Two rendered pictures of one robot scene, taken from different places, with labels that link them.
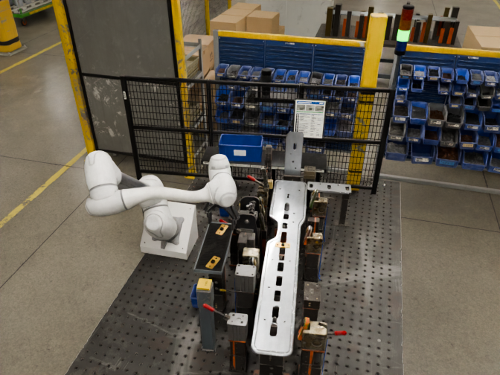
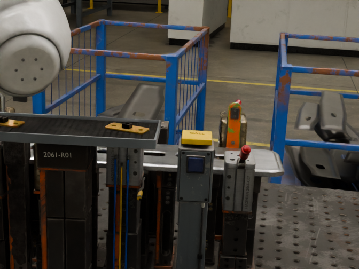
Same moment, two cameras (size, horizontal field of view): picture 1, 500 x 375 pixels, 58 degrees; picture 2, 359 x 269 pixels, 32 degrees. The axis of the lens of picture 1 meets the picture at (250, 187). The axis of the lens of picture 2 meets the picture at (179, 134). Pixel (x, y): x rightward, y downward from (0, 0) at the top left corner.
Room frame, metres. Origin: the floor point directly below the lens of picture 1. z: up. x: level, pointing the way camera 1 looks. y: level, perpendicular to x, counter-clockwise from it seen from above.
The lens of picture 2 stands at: (1.63, 1.40, 1.53)
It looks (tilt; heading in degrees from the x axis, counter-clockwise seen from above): 17 degrees down; 264
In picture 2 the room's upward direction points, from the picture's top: 3 degrees clockwise
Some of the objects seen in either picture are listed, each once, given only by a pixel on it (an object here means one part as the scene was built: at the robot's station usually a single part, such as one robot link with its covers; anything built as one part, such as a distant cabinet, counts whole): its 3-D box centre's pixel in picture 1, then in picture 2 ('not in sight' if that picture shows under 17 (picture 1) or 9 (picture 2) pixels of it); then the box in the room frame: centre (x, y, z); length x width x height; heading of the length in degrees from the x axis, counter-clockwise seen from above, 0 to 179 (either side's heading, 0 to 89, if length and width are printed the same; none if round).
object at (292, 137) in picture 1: (293, 154); not in sight; (2.64, -0.29, 1.17); 0.12 x 0.01 x 0.34; 82
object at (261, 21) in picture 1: (250, 48); not in sight; (6.96, 0.00, 0.52); 1.20 x 0.80 x 1.05; 162
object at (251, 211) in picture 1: (248, 237); not in sight; (2.04, 0.00, 0.94); 0.18 x 0.13 x 0.49; 172
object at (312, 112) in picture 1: (309, 118); not in sight; (2.91, -0.42, 1.30); 0.23 x 0.02 x 0.31; 82
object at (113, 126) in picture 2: (213, 261); (127, 126); (1.61, 0.18, 1.17); 0.08 x 0.04 x 0.01; 153
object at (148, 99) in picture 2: not in sight; (130, 109); (1.54, -2.50, 0.47); 1.20 x 0.80 x 0.95; 74
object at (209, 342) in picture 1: (207, 317); (191, 244); (1.47, 0.21, 0.92); 0.08 x 0.08 x 0.44; 82
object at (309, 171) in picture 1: (308, 190); not in sight; (2.63, -0.41, 0.88); 0.08 x 0.08 x 0.36; 82
